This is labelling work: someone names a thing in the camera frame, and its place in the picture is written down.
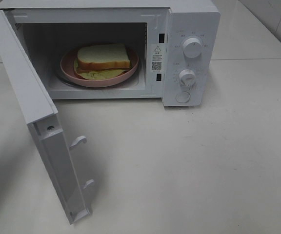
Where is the round white door button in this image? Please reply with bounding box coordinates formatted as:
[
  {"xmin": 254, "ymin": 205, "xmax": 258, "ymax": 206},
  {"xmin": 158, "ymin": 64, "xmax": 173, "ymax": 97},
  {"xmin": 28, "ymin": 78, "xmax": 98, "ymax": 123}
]
[{"xmin": 176, "ymin": 91, "xmax": 191, "ymax": 103}]

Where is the pink round plate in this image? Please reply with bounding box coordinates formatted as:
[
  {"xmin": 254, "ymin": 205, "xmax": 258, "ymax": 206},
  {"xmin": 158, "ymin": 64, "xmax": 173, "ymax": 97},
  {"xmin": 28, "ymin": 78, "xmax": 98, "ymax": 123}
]
[{"xmin": 60, "ymin": 44, "xmax": 140, "ymax": 87}]

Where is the upper white power knob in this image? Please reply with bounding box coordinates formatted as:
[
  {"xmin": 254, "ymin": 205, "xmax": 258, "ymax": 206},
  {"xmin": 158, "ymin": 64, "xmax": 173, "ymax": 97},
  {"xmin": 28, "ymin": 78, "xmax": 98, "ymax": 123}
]
[{"xmin": 182, "ymin": 36, "xmax": 203, "ymax": 59}]

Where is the white microwave oven body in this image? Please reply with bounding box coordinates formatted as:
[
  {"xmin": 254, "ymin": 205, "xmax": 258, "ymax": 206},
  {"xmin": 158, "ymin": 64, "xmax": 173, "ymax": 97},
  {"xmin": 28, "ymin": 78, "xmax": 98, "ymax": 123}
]
[{"xmin": 0, "ymin": 0, "xmax": 221, "ymax": 106}]

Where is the lower white timer knob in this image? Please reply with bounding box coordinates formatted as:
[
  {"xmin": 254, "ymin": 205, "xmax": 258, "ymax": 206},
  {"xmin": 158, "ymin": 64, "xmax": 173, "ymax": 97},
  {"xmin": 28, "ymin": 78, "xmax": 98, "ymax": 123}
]
[{"xmin": 179, "ymin": 69, "xmax": 196, "ymax": 87}]

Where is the white bread sandwich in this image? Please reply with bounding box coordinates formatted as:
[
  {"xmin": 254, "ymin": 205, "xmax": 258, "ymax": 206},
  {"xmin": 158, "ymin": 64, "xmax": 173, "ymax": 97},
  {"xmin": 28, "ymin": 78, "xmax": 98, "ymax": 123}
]
[{"xmin": 74, "ymin": 43, "xmax": 131, "ymax": 80}]

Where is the glass microwave turntable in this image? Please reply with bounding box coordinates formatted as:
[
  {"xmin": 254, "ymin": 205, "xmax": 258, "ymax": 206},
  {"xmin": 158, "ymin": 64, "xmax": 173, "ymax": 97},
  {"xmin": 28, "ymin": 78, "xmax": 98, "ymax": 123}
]
[{"xmin": 51, "ymin": 68, "xmax": 145, "ymax": 90}]

